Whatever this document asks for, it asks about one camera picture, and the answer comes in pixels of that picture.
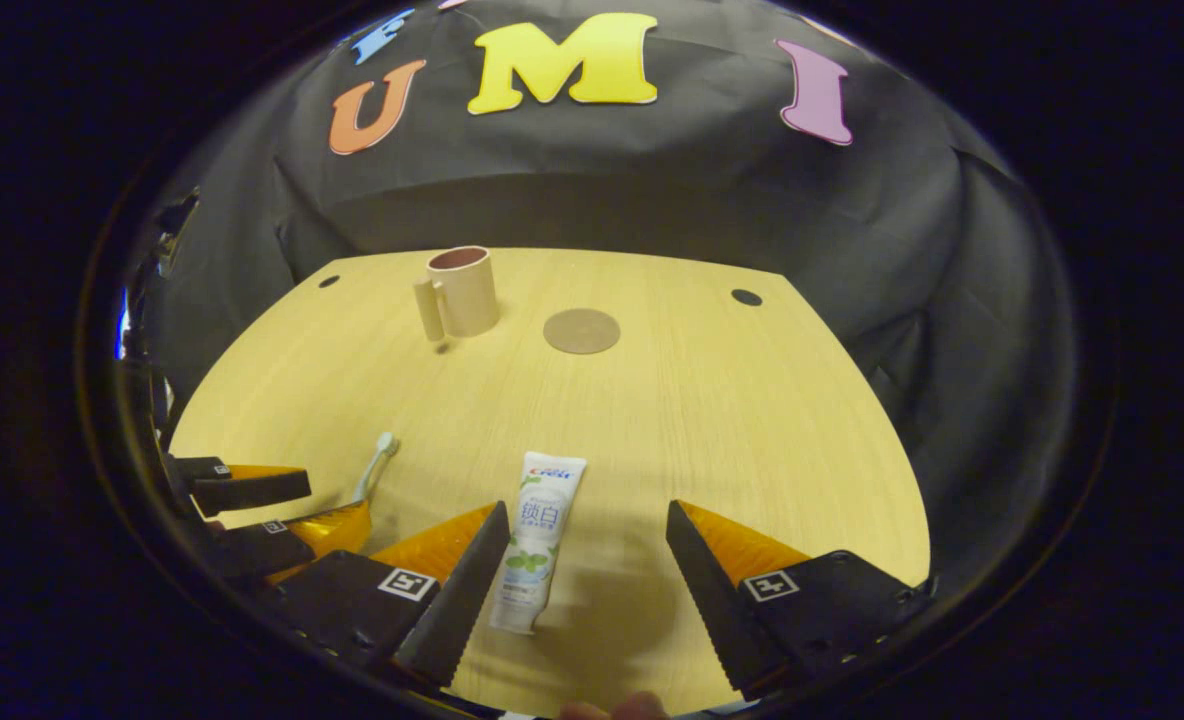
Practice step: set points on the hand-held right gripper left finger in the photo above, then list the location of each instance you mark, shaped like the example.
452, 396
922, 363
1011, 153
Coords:
462, 590

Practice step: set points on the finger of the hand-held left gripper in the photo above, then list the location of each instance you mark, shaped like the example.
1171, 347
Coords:
252, 490
262, 550

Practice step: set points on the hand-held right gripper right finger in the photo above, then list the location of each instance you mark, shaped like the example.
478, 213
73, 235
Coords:
722, 610

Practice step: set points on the white toothpaste tube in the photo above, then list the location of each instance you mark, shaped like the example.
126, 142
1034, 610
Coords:
542, 530

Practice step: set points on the light green toothbrush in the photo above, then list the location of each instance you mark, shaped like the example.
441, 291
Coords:
377, 465

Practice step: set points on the round brown coaster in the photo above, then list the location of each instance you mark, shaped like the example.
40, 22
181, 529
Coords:
582, 331

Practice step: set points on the beige cup with brown inside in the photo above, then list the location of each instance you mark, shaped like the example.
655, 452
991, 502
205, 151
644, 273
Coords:
467, 295

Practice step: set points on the light wooden desktop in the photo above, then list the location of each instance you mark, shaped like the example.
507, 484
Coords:
702, 430

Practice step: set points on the black backdrop cloth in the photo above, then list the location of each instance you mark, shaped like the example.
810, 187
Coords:
652, 170

